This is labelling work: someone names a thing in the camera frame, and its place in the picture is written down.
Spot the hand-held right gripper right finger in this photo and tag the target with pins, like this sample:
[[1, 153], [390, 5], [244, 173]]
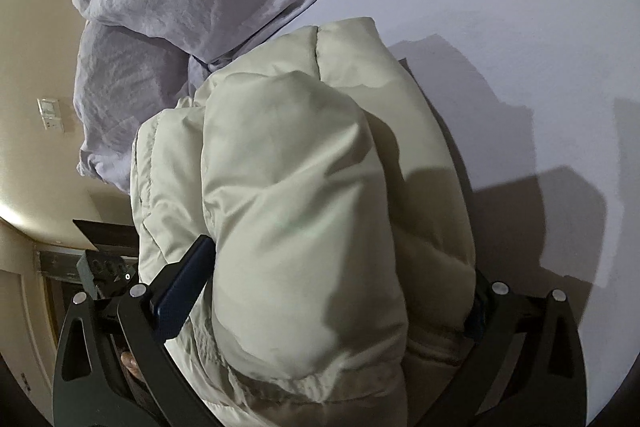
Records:
[[479, 314]]

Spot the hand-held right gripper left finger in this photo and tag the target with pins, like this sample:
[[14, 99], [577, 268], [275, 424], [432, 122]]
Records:
[[177, 302]]

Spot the cream puffer jacket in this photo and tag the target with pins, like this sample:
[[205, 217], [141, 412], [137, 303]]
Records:
[[300, 207]]

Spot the bed with lavender sheet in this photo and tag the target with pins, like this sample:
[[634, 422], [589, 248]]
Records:
[[500, 32]]

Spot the white wall switch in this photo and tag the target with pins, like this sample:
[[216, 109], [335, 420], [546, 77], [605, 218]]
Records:
[[50, 114]]

